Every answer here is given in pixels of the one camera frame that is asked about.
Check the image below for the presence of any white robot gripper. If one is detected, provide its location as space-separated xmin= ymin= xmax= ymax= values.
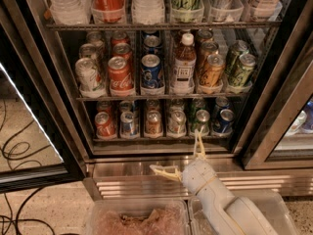
xmin=150 ymin=130 xmax=235 ymax=213

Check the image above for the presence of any orange soda can front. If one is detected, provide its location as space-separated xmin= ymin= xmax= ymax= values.
xmin=146 ymin=111 xmax=162 ymax=134

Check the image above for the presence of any orange soda can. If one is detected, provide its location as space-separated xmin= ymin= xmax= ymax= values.
xmin=146 ymin=99 xmax=160 ymax=112
xmin=146 ymin=111 xmax=162 ymax=134

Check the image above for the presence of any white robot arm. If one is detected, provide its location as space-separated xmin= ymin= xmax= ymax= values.
xmin=151 ymin=130 xmax=278 ymax=235

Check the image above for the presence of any silver green can bottom front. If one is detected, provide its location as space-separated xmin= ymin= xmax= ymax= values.
xmin=168 ymin=111 xmax=186 ymax=135

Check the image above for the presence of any silver green can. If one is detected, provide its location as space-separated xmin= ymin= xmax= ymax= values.
xmin=168 ymin=111 xmax=186 ymax=135
xmin=169 ymin=99 xmax=185 ymax=112

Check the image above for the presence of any silver green can bottom rear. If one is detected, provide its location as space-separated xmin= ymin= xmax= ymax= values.
xmin=169 ymin=99 xmax=185 ymax=112

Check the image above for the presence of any white blue can bottom front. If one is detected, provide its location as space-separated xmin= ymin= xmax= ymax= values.
xmin=120 ymin=111 xmax=138 ymax=137

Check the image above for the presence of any white blue can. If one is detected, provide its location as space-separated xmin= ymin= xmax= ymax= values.
xmin=119 ymin=100 xmax=136 ymax=113
xmin=120 ymin=111 xmax=138 ymax=137

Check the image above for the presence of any orange soda can rear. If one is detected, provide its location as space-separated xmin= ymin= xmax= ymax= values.
xmin=146 ymin=99 xmax=160 ymax=112

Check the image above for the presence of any steel fridge base grille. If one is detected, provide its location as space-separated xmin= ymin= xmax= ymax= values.
xmin=84 ymin=155 xmax=313 ymax=200

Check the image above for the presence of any white blue can bottom rear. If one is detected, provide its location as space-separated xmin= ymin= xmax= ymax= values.
xmin=119 ymin=100 xmax=136 ymax=113

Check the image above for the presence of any red cola can bottom front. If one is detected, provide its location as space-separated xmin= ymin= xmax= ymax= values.
xmin=95 ymin=112 xmax=115 ymax=138

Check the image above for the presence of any red cola can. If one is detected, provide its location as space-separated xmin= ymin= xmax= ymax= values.
xmin=96 ymin=101 xmax=112 ymax=115
xmin=112 ymin=43 xmax=133 ymax=61
xmin=95 ymin=112 xmax=115 ymax=138
xmin=108 ymin=56 xmax=133 ymax=91
xmin=111 ymin=30 xmax=130 ymax=45

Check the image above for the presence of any blue pepsi can middle front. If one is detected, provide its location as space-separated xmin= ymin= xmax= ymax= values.
xmin=141 ymin=54 xmax=161 ymax=89

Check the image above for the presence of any blue pepsi can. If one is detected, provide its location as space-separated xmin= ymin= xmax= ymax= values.
xmin=143 ymin=35 xmax=161 ymax=55
xmin=141 ymin=54 xmax=161 ymax=89

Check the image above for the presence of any orange lacroix can front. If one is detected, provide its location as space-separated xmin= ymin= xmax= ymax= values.
xmin=200 ymin=54 xmax=225 ymax=87

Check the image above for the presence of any orange lacroix can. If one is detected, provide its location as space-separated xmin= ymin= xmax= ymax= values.
xmin=198 ymin=41 xmax=219 ymax=67
xmin=200 ymin=54 xmax=225 ymax=87
xmin=196 ymin=29 xmax=214 ymax=44

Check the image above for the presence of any red cola can bottom rear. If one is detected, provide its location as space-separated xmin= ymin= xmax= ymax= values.
xmin=96 ymin=101 xmax=112 ymax=115

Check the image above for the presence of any red cola can middle front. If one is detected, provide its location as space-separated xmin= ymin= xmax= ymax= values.
xmin=108 ymin=56 xmax=133 ymax=91

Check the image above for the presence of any green lacroix can front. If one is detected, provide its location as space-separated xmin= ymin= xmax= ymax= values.
xmin=228 ymin=54 xmax=256 ymax=87

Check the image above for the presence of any green lacroix can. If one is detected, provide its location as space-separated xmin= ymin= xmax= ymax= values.
xmin=228 ymin=54 xmax=256 ymax=87
xmin=225 ymin=40 xmax=249 ymax=75

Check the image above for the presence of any right glass fridge door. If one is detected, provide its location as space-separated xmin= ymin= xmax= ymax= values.
xmin=242 ymin=54 xmax=313 ymax=170

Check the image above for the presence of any white can middle front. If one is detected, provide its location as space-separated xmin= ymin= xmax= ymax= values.
xmin=75 ymin=58 xmax=104 ymax=92

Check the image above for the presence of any orange lacroix can rear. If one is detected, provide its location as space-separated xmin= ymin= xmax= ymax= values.
xmin=196 ymin=29 xmax=214 ymax=44

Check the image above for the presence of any green lacroix can rear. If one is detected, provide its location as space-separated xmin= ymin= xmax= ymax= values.
xmin=225 ymin=40 xmax=249 ymax=75

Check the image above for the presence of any red cola can middle rear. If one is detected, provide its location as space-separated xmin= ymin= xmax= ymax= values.
xmin=111 ymin=30 xmax=130 ymax=45

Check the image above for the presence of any open glass fridge door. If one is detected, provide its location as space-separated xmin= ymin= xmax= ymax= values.
xmin=0 ymin=0 xmax=85 ymax=193

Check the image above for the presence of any white can middle rear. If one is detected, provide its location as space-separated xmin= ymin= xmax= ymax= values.
xmin=86 ymin=31 xmax=106 ymax=48

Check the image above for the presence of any red cola bottle top shelf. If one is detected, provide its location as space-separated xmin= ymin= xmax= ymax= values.
xmin=92 ymin=0 xmax=124 ymax=23

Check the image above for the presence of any left clear plastic bin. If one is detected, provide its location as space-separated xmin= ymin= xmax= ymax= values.
xmin=84 ymin=198 xmax=191 ymax=235

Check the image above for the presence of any clear plastic bin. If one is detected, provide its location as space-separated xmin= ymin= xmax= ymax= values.
xmin=84 ymin=198 xmax=191 ymax=235
xmin=188 ymin=189 xmax=298 ymax=235

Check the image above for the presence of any brown tea bottle white cap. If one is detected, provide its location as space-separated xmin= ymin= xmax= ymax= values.
xmin=171 ymin=32 xmax=197 ymax=88

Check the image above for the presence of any right clear plastic bin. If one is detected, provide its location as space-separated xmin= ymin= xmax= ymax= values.
xmin=188 ymin=189 xmax=298 ymax=235

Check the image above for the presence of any clear water bottle centre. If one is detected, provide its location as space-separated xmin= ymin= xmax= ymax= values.
xmin=131 ymin=0 xmax=165 ymax=24

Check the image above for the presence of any black floor cable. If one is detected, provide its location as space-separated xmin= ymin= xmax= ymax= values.
xmin=0 ymin=186 xmax=57 ymax=235

